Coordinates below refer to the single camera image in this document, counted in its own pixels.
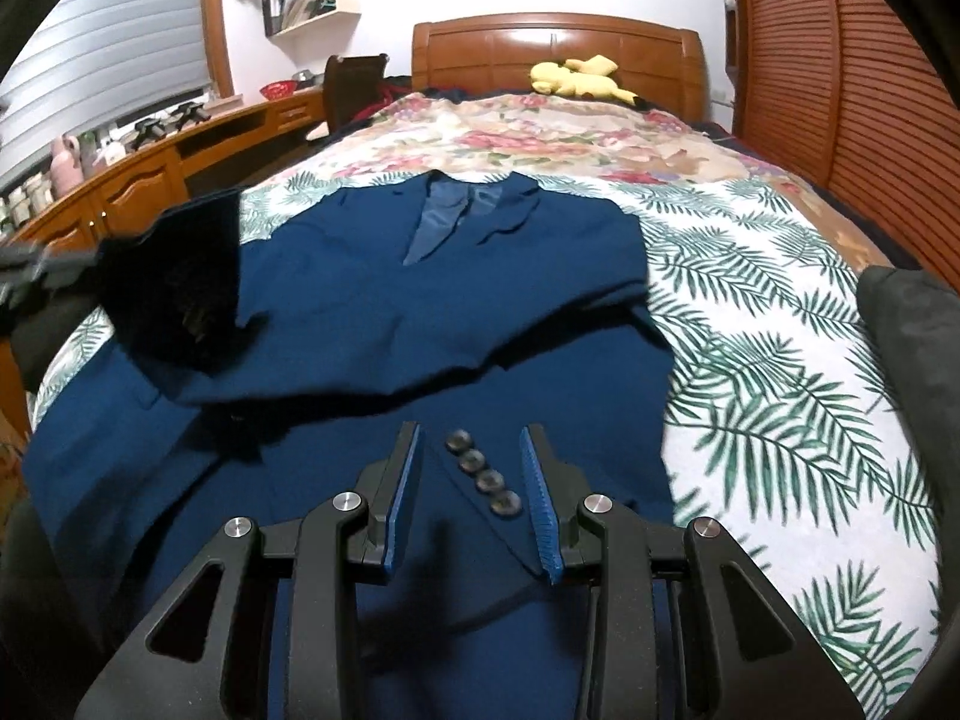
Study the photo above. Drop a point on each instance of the silver metal bowl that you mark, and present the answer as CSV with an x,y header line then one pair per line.
x,y
303,76

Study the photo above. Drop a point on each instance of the dark grey pillow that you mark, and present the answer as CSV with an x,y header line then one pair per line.
x,y
915,360

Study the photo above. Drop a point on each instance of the navy blue suit jacket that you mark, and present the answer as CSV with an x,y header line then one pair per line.
x,y
450,300

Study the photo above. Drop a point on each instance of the wooden louvred wardrobe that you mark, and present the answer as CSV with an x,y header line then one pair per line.
x,y
862,90

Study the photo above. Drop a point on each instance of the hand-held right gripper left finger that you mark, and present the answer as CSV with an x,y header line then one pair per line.
x,y
401,510

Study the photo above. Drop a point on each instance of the black cloth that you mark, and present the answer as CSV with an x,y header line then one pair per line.
x,y
52,345

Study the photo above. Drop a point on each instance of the white jar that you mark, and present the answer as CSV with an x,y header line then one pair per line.
x,y
37,195
13,210

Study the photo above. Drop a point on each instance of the grey window blind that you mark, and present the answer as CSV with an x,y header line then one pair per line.
x,y
112,52

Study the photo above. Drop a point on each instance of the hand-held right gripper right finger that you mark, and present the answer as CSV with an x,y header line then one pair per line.
x,y
541,510

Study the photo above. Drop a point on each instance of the wooden desk cabinet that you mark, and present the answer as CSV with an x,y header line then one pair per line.
x,y
142,180

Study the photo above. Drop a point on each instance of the wooden bed headboard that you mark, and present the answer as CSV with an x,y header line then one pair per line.
x,y
487,52

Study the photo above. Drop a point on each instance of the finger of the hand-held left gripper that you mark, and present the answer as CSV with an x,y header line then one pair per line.
x,y
45,266

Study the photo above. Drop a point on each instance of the black desk device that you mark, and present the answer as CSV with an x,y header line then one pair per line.
x,y
150,133
190,114

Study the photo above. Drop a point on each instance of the floral blanket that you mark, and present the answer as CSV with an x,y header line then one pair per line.
x,y
562,135

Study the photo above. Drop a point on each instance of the dark wooden chair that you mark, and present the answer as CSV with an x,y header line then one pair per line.
x,y
352,90

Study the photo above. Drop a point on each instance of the pink bottle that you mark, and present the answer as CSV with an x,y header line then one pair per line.
x,y
66,165

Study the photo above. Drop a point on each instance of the yellow plush toy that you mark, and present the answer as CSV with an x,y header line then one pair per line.
x,y
555,79

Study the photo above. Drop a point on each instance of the red basket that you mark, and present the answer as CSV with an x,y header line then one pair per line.
x,y
279,90

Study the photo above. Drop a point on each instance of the small pink white object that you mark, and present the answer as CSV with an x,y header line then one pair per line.
x,y
112,153

